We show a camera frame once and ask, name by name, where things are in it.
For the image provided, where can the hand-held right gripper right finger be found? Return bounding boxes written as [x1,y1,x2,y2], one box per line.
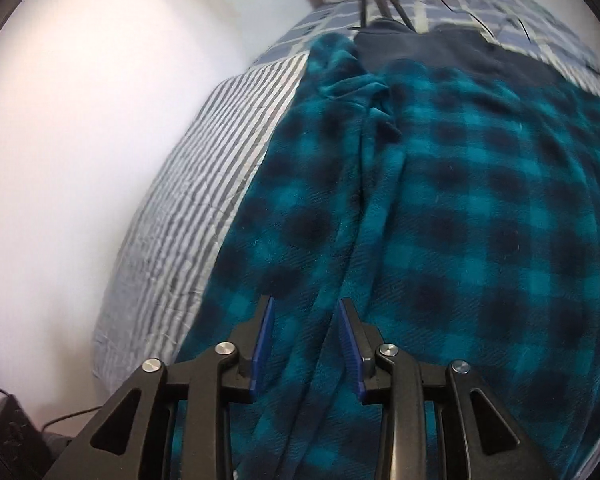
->
[339,298,563,480]

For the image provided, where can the grey striped bed quilt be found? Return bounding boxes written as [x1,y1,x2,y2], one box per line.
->
[91,52,311,381]

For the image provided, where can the black power cable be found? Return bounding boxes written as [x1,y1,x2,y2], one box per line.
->
[40,404,103,433]

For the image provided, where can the black box device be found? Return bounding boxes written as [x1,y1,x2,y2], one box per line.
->
[0,387,71,480]

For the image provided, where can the black tripod legs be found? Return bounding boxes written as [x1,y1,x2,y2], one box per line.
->
[357,0,418,36]

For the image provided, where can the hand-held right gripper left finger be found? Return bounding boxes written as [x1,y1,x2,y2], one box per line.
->
[42,295,276,480]

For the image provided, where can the teal plaid fleece jacket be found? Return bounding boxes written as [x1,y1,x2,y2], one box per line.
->
[172,17,600,480]

